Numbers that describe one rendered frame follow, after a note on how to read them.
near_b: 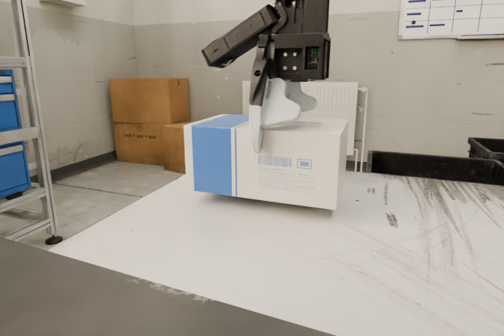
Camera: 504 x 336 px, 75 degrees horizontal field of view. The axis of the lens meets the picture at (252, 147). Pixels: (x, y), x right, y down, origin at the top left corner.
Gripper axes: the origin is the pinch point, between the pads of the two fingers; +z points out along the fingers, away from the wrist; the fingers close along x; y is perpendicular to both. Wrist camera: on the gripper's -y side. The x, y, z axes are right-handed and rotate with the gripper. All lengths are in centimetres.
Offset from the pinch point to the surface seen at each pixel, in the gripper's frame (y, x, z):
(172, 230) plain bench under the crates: -7.1, -13.7, 8.2
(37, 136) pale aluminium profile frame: -135, 67, 22
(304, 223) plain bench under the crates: 6.6, -6.6, 8.1
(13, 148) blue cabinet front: -138, 57, 26
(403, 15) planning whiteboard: 30, 251, -51
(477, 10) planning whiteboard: 78, 251, -52
